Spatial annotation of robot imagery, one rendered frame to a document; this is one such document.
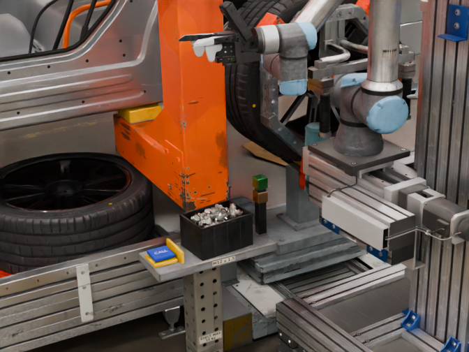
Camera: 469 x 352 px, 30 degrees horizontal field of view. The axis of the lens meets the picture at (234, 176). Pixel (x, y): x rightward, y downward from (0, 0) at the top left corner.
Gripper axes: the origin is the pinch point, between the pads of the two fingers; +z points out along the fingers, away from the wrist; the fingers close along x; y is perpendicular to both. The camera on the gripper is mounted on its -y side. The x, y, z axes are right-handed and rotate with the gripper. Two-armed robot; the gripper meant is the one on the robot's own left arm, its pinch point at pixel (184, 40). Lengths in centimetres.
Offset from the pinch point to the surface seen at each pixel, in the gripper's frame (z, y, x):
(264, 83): -45, 26, 70
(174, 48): -9, 8, 52
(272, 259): -48, 97, 84
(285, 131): -51, 44, 70
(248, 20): -44, 5, 82
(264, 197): -34, 59, 44
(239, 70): -37, 21, 76
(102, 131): -17, 84, 298
